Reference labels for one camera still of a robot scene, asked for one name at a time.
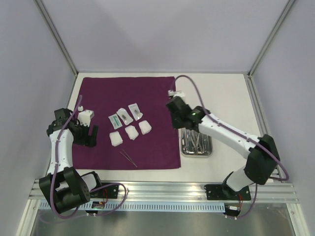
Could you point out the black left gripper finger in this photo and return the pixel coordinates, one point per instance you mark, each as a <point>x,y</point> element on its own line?
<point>90,142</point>
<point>94,132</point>

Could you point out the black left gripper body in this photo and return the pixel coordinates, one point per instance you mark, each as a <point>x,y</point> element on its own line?
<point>81,132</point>

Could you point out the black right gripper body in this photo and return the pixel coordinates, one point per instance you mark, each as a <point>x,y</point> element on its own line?
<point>176,108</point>

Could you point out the green white sachet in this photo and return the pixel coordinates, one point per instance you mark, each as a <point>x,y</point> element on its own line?
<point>115,121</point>

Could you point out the gauze pad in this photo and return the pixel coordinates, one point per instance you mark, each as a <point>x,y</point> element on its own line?
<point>115,139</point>
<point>131,132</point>
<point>145,127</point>

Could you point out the stainless steel tray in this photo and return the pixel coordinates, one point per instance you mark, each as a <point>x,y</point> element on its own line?
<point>187,148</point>

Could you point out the blister packet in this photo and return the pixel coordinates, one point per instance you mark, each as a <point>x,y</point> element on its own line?
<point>134,109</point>
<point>124,116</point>

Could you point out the purple cloth mat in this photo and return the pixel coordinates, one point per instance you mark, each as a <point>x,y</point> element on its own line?
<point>157,150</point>

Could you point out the steel tweezers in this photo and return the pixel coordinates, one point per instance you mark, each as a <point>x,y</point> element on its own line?
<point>123,153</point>

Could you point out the surgical scissors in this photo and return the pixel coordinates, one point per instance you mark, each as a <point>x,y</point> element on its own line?
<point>199,145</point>

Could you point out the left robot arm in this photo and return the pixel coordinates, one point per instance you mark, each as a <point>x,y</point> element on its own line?
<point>63,188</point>

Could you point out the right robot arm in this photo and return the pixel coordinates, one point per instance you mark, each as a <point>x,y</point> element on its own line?
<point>260,153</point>

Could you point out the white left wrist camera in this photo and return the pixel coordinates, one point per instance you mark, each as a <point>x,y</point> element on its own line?
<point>85,116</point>

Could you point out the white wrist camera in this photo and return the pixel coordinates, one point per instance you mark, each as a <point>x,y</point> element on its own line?
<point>172,93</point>
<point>85,116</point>

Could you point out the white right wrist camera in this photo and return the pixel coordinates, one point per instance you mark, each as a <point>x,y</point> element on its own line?
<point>172,93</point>

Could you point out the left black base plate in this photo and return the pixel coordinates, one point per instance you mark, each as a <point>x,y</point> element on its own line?
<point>108,192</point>

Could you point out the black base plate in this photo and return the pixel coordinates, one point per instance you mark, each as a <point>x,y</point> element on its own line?
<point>220,192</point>
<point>108,192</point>

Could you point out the slotted cable duct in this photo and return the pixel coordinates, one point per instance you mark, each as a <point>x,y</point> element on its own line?
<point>156,206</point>

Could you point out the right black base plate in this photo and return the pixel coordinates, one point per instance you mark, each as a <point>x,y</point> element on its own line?
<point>220,192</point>

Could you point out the right aluminium side rail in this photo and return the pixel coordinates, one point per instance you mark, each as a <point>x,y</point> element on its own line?
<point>278,173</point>

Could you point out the front aluminium rail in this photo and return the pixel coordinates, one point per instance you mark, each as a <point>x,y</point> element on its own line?
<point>145,191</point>

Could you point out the left aluminium frame post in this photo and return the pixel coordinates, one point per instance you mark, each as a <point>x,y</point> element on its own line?
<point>55,34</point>

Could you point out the aluminium frame post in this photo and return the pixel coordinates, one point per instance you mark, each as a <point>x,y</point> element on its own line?
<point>55,34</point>
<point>272,35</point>

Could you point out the right aluminium frame post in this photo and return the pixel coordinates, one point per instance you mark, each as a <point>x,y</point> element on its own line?
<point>272,35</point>

